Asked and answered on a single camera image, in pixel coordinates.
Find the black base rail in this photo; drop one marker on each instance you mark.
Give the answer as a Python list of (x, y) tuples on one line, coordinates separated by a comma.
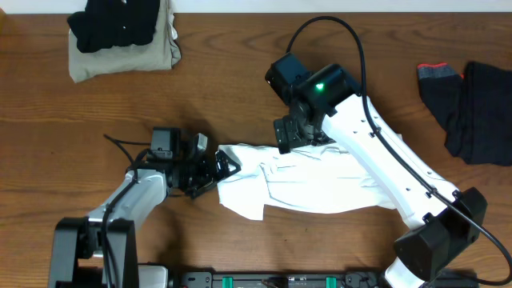
[(300, 280)]

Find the black garment right edge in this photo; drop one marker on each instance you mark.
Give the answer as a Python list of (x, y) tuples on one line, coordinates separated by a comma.
[(485, 114)]

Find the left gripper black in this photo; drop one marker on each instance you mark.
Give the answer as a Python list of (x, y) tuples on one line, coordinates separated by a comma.
[(208, 174)]

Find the folded khaki garment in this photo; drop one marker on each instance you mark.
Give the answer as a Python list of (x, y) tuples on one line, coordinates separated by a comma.
[(161, 54)]

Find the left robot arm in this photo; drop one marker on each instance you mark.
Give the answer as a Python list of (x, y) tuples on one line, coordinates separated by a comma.
[(99, 250)]

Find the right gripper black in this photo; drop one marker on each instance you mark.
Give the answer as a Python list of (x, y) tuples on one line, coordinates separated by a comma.
[(290, 137)]

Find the folded black garment on stack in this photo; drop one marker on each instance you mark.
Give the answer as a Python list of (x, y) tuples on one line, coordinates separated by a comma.
[(104, 24)]

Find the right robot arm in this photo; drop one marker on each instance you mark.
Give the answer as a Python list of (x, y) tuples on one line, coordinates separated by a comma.
[(329, 106)]

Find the black garment with red trim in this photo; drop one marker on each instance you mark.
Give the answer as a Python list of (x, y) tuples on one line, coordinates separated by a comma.
[(440, 88)]

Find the white t-shirt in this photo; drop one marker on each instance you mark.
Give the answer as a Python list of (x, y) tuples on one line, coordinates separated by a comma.
[(313, 179)]

